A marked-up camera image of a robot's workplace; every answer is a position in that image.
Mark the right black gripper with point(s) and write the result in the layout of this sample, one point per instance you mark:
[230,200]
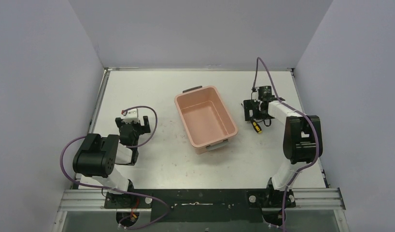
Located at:
[251,105]

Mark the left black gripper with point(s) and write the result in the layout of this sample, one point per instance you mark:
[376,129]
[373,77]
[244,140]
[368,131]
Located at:
[133,123]

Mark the black yellow handled screwdriver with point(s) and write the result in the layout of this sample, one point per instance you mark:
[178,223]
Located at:
[256,126]

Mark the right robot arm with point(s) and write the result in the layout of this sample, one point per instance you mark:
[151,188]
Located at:
[302,142]

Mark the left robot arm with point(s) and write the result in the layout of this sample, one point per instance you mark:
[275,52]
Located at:
[97,156]

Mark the pink plastic bin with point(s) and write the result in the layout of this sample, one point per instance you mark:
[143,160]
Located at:
[207,121]

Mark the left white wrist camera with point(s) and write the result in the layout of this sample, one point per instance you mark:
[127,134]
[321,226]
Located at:
[131,115]

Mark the aluminium frame rail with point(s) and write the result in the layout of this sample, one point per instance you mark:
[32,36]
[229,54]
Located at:
[96,200]

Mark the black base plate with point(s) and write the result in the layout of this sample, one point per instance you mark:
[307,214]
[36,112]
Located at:
[199,213]

